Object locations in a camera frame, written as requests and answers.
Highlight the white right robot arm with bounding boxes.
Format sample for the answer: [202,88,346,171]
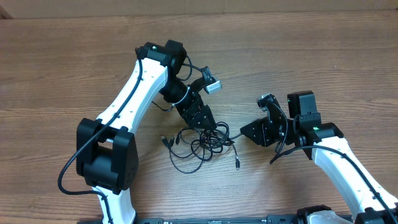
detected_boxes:
[240,90,397,223]

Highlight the black USB cable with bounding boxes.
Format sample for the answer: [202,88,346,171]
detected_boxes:
[175,121,242,171]

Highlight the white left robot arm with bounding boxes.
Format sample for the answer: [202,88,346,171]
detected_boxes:
[76,40,222,223]

